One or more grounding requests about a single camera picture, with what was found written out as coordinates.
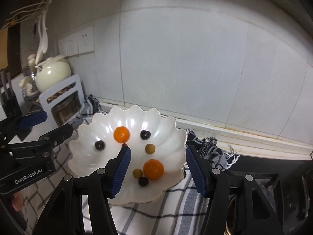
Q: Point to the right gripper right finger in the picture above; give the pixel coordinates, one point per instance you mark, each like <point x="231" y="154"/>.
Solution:
<point x="211" y="183"/>

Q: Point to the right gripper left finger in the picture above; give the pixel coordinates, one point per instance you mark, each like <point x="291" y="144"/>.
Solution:
<point x="105" y="184"/>

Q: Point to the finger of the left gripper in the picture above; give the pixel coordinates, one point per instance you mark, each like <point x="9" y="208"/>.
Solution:
<point x="32" y="118"/>
<point x="55" y="137"/>

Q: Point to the yellow-brown round fruit small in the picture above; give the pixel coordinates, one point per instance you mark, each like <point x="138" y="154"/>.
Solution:
<point x="137" y="173"/>

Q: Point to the dark blueberry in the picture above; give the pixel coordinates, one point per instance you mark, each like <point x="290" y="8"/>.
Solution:
<point x="145" y="134"/>
<point x="143" y="181"/>

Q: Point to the large dark plum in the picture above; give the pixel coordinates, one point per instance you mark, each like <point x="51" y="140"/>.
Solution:
<point x="100" y="145"/>

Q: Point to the orange mandarin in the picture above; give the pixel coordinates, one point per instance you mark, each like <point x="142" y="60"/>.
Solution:
<point x="153" y="169"/>
<point x="121" y="134"/>

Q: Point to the yellow-brown round fruit large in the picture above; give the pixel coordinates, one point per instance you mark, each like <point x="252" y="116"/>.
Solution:
<point x="150" y="148"/>

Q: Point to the checked kitchen towel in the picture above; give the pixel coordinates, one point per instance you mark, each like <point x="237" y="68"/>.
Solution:
<point x="180" y="210"/>

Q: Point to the person hand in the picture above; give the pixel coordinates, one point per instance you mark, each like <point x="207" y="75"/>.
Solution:
<point x="17" y="201"/>

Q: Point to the black knife block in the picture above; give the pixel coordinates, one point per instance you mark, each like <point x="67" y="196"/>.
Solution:
<point x="9" y="101"/>

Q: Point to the steel pot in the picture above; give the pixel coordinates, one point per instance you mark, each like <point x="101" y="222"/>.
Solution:
<point x="66" y="109"/>

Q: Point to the white dish rack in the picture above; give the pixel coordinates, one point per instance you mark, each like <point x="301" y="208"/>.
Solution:
<point x="68" y="89"/>

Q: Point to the white scalloped bowl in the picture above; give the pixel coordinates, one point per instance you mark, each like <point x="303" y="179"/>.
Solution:
<point x="168" y="139"/>

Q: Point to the cream ceramic pot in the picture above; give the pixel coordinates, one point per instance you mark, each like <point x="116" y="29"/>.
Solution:
<point x="51" y="71"/>

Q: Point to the white hanging spoon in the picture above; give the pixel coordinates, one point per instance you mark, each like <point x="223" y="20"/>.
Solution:
<point x="43" y="38"/>

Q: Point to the gas stove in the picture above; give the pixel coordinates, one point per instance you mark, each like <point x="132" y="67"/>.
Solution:
<point x="287" y="185"/>

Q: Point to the wall socket panel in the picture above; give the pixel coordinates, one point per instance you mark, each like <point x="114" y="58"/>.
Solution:
<point x="78" y="43"/>

